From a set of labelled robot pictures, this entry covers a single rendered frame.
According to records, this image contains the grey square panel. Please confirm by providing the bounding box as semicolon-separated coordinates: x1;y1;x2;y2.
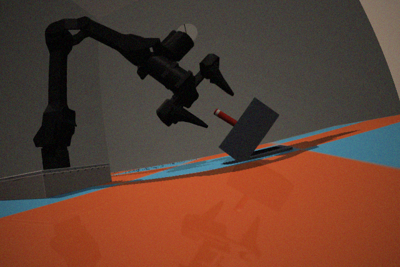
219;98;293;163

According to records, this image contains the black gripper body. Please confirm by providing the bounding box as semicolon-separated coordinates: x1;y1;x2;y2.
156;54;219;127

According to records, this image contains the red peg with white band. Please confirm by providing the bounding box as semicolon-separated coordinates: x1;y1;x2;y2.
214;109;237;126

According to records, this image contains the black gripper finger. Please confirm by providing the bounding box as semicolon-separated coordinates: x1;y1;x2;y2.
210;62;234;96
169;105;208;128

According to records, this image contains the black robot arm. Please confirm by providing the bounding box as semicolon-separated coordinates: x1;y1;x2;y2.
33;16;194;170

